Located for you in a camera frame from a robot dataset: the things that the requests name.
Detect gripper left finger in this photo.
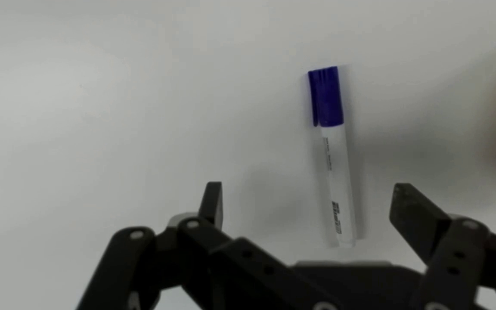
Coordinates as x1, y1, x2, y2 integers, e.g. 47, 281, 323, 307
76, 181, 339, 310

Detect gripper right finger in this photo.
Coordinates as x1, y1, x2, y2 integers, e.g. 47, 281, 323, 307
388, 183, 496, 310

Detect white marker with blue cap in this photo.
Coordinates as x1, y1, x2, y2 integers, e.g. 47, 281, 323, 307
307, 65, 357, 248

